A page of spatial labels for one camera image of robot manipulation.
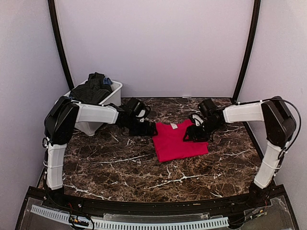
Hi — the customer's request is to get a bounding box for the red t-shirt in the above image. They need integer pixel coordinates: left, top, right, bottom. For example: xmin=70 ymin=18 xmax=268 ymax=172
xmin=153 ymin=120 xmax=209 ymax=162

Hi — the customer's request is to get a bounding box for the black frame post left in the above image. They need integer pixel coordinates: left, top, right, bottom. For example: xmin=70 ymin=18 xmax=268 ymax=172
xmin=47 ymin=0 xmax=74 ymax=90

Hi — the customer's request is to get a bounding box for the black front rail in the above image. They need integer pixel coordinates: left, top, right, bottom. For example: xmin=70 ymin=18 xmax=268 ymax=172
xmin=26 ymin=185 xmax=286 ymax=216

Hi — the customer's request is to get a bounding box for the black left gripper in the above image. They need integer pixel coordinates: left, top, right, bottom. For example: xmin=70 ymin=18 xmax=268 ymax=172
xmin=124 ymin=115 xmax=157 ymax=136

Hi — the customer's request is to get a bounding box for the black striped garment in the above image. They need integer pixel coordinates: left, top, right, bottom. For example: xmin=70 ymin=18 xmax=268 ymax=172
xmin=70 ymin=72 xmax=114 ymax=105

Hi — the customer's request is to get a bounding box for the white slotted cable duct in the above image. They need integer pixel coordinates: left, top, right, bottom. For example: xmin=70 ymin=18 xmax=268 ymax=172
xmin=30 ymin=205 xmax=229 ymax=230

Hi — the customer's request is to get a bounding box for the black frame post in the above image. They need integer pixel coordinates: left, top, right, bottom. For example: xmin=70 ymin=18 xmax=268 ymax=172
xmin=47 ymin=0 xmax=74 ymax=90
xmin=232 ymin=0 xmax=261 ymax=103

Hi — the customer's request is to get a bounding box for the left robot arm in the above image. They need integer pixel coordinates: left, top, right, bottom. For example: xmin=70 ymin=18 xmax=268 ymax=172
xmin=42 ymin=96 xmax=158 ymax=209

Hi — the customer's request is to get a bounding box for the black frame post right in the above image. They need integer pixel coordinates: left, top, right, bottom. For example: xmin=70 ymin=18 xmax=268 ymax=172
xmin=232 ymin=0 xmax=261 ymax=103

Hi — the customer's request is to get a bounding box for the white plastic laundry bin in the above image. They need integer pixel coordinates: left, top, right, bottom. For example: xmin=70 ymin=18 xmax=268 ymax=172
xmin=55 ymin=80 xmax=123 ymax=137

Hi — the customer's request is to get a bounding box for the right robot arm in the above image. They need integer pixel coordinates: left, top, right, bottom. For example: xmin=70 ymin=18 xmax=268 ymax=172
xmin=183 ymin=96 xmax=302 ymax=189

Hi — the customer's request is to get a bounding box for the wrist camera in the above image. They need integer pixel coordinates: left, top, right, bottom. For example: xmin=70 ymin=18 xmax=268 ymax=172
xmin=198 ymin=99 xmax=217 ymax=117
xmin=126 ymin=98 xmax=146 ymax=118

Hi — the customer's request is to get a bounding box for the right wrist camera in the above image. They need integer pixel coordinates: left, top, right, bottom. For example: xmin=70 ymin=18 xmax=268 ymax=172
xmin=198 ymin=99 xmax=217 ymax=117

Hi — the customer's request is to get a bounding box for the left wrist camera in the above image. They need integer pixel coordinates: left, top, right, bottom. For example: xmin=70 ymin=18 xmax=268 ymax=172
xmin=126 ymin=98 xmax=146 ymax=118

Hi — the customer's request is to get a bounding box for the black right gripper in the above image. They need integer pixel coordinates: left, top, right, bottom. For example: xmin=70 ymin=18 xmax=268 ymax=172
xmin=182 ymin=119 xmax=220 ymax=142

